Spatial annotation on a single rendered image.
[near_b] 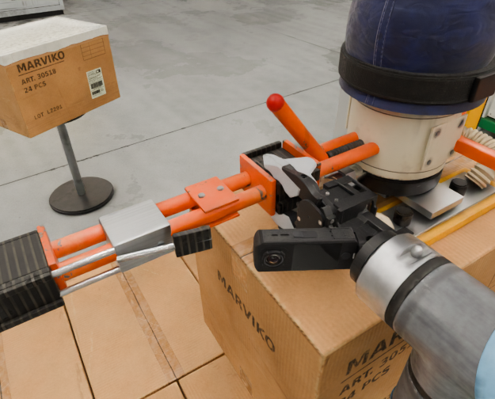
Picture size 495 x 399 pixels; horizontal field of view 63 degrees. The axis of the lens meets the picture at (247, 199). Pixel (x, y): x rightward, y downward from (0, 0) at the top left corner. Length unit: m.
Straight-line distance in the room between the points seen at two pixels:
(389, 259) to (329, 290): 0.19
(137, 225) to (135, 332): 0.82
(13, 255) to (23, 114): 1.74
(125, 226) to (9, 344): 0.94
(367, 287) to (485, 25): 0.35
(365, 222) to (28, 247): 0.38
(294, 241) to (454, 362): 0.18
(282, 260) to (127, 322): 0.92
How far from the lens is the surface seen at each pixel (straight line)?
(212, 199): 0.52
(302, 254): 0.45
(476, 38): 0.60
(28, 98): 2.21
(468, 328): 0.40
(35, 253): 0.49
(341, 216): 0.48
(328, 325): 0.57
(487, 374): 0.40
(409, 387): 0.48
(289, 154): 0.60
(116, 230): 0.50
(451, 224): 0.74
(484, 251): 0.74
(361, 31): 0.61
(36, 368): 1.32
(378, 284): 0.43
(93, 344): 1.30
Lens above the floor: 1.57
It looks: 37 degrees down
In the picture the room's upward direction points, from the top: straight up
